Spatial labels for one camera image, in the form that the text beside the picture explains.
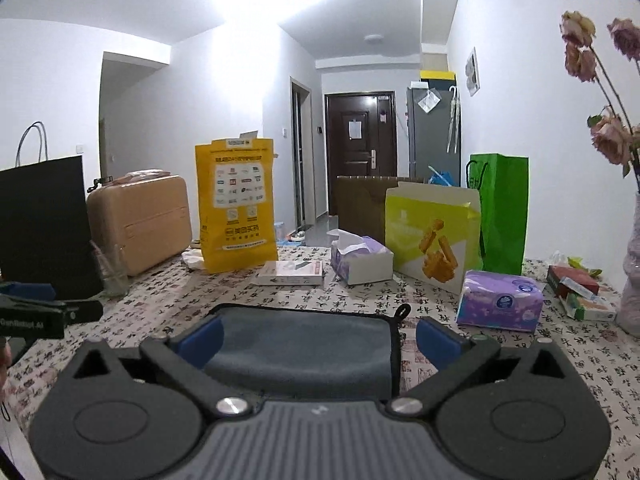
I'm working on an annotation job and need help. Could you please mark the black paper shopping bag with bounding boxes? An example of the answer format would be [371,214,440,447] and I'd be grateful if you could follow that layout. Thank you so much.
[1,122,103,300]

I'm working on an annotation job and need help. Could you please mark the yellow paper delivery bag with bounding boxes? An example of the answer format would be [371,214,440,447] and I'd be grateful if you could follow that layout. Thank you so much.
[195,138,278,274]

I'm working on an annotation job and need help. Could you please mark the flat white box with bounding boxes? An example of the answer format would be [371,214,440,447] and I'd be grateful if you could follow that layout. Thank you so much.
[252,260,324,286]

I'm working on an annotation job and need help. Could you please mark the lime green snack bag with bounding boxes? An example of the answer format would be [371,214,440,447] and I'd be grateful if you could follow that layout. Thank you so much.
[385,182,482,295]

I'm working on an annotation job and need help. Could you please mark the clear drinking glass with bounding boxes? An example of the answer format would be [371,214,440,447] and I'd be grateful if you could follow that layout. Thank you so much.
[91,242,129,298]

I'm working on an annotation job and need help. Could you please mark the yellow box on refrigerator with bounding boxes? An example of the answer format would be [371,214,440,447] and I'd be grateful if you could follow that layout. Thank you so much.
[420,70,457,90]

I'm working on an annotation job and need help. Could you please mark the patterned white tablecloth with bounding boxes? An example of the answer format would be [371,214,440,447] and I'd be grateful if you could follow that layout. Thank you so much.
[0,244,640,480]

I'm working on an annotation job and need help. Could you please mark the wall picture frame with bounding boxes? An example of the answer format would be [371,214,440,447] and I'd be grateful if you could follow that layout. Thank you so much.
[464,49,480,96]

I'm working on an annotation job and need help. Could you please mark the open white tissue box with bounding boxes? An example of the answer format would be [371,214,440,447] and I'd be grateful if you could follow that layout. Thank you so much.
[326,229,394,286]

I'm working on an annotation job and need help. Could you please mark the red and green boxes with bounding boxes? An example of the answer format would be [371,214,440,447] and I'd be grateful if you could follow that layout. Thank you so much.
[547,264,616,322]

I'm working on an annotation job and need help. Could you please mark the purple tissue pack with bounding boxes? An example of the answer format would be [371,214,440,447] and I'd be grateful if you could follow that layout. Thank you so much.
[456,271,544,333]

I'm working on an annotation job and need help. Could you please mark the purple and grey towel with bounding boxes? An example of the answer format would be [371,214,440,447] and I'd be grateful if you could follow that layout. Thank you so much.
[169,301,412,402]

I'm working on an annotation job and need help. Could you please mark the grey refrigerator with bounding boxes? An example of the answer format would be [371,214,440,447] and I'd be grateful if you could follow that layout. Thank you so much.
[407,84,461,186]

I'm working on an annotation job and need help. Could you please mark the green glossy gift bag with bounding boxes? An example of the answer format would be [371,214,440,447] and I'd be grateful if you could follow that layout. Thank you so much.
[465,154,529,275]

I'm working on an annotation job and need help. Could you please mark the white textured vase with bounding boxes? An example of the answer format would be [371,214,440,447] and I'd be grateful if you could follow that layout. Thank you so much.
[616,197,640,338]

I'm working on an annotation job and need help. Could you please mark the dark brown entrance door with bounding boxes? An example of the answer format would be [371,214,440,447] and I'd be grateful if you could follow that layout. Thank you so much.
[324,91,398,216]

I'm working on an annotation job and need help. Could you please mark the tan hard suitcase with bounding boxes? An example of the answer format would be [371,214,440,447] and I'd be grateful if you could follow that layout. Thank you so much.
[87,174,192,276]

